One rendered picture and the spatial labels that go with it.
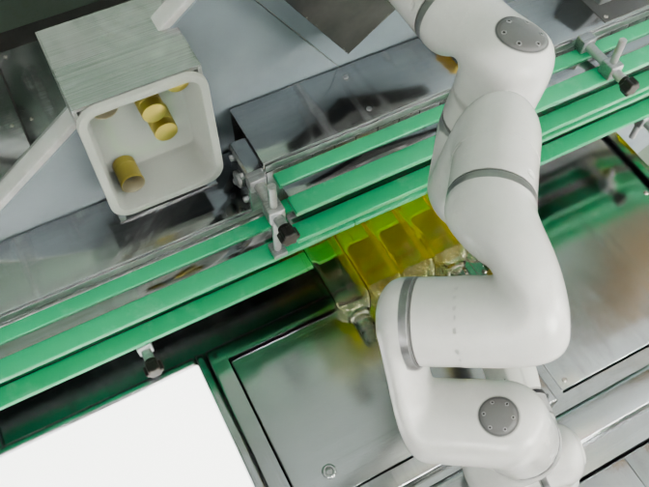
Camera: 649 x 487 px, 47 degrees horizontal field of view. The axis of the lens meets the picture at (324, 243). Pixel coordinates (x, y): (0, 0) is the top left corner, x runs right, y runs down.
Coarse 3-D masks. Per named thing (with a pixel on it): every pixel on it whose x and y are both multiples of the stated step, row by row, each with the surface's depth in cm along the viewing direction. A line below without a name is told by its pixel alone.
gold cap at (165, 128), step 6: (168, 114) 103; (162, 120) 101; (168, 120) 102; (150, 126) 103; (156, 126) 101; (162, 126) 101; (168, 126) 102; (174, 126) 102; (156, 132) 102; (162, 132) 102; (168, 132) 103; (174, 132) 103; (156, 138) 103; (162, 138) 103; (168, 138) 104
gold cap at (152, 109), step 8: (152, 96) 98; (136, 104) 99; (144, 104) 98; (152, 104) 97; (160, 104) 98; (144, 112) 98; (152, 112) 98; (160, 112) 99; (144, 120) 99; (152, 120) 99
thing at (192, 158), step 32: (128, 96) 91; (160, 96) 103; (192, 96) 101; (96, 128) 102; (128, 128) 105; (192, 128) 111; (96, 160) 96; (160, 160) 112; (192, 160) 112; (128, 192) 109; (160, 192) 109
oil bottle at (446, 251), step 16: (400, 208) 120; (416, 208) 119; (432, 208) 119; (416, 224) 118; (432, 224) 118; (432, 240) 116; (448, 240) 116; (432, 256) 116; (448, 256) 115; (464, 256) 115; (448, 272) 116
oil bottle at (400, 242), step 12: (384, 216) 119; (396, 216) 119; (372, 228) 118; (384, 228) 118; (396, 228) 118; (408, 228) 118; (384, 240) 117; (396, 240) 117; (408, 240) 117; (396, 252) 115; (408, 252) 115; (420, 252) 115; (396, 264) 115; (408, 264) 114; (420, 264) 114; (432, 264) 115
